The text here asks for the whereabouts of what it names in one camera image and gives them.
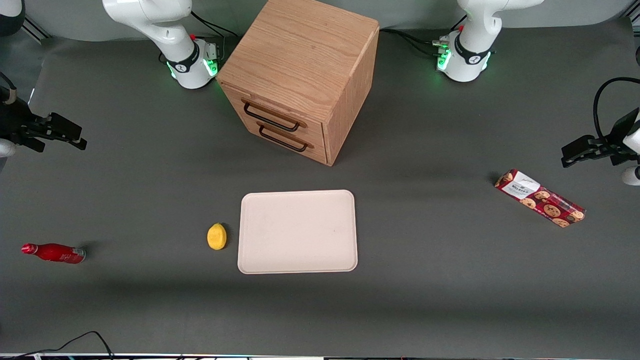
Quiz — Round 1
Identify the wooden drawer cabinet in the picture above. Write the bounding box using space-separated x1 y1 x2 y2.
216 0 380 167

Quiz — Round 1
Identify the red cookie box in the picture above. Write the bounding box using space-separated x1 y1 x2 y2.
494 168 586 229

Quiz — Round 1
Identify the wooden drawer with black handle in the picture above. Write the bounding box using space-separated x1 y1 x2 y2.
247 122 328 165
231 91 327 147

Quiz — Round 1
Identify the black left gripper cable loop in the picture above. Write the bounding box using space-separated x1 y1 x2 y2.
593 77 640 142

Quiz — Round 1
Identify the red bottle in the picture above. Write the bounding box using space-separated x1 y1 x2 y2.
21 243 87 265

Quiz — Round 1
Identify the black left arm base cable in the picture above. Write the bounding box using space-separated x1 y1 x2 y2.
379 27 451 57

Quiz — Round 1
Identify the black right arm base cable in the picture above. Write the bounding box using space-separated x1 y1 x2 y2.
190 10 240 40

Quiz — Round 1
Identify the black arm base cable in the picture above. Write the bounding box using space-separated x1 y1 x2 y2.
379 27 451 57
190 10 240 40

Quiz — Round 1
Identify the yellow lemon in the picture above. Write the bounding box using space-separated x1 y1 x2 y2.
207 223 228 251

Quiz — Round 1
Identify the aluminium frame profile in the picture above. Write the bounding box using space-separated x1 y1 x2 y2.
21 14 52 42

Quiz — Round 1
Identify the black floor cable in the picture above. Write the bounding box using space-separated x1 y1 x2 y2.
0 330 115 360

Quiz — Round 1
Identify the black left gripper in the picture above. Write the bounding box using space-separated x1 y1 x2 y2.
561 107 640 169

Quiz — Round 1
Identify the beige plastic tray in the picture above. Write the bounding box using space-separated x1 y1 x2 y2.
237 189 358 275

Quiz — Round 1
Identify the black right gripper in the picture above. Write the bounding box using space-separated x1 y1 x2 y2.
0 95 88 152

